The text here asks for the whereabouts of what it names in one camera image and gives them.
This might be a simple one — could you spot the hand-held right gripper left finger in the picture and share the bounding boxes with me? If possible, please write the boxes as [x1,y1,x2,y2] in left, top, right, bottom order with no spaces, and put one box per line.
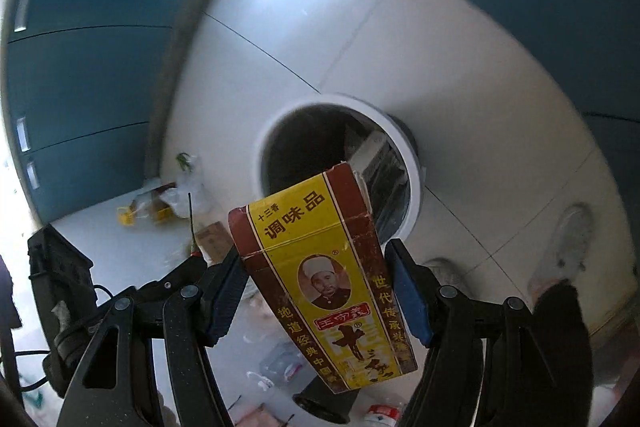
[57,247,248,427]

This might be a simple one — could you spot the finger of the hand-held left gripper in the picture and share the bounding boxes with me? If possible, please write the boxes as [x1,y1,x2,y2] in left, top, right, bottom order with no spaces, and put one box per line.
[92,255,208,309]

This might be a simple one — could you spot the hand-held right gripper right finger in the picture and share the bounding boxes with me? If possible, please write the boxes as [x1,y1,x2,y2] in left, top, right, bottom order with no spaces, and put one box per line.
[385,239,576,427]

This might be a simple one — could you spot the yellow brown seasoning box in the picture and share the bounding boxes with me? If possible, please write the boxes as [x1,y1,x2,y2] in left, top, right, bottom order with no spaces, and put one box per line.
[228,161,418,395]

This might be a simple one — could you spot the white round trash bin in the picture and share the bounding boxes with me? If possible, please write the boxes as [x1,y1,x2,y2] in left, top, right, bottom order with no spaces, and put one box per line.
[255,94,428,243]

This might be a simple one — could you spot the person's left shoe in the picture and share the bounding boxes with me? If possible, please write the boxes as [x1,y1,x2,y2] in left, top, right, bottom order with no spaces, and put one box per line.
[425,257,468,303]

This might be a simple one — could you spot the person's shoe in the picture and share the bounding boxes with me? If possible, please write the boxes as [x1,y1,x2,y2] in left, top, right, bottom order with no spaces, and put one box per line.
[527,202,596,303]
[425,257,468,303]

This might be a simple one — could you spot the brown cardboard box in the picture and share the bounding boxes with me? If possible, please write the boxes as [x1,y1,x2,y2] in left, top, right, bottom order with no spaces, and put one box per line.
[195,221,233,263]

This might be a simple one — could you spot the yellow capped oil bottle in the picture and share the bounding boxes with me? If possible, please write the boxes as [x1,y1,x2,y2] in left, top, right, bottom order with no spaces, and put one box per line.
[116,189,173,227]

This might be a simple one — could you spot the clear plastic bottle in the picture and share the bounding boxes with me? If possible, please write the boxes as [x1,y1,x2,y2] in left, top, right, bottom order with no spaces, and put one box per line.
[247,342,313,388]

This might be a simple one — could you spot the clear plastic bag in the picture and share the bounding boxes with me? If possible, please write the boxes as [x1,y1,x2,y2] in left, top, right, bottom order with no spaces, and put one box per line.
[172,152,213,218]

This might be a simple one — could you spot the white bottle red cap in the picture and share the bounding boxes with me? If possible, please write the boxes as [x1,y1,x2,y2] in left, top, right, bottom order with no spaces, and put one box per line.
[362,402,406,427]

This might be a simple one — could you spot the pink paper packaging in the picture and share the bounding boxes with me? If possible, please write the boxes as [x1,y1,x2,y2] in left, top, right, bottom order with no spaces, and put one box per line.
[230,402,296,427]

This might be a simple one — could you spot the black cylindrical container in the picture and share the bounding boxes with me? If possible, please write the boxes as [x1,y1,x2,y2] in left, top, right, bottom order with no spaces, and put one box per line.
[292,377,353,425]

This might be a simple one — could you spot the person's right leg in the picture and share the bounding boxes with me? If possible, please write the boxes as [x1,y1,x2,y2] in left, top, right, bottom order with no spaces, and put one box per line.
[532,282,598,413]

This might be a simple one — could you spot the person's right shoe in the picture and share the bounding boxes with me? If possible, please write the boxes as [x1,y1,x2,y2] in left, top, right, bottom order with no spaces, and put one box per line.
[527,202,596,303]

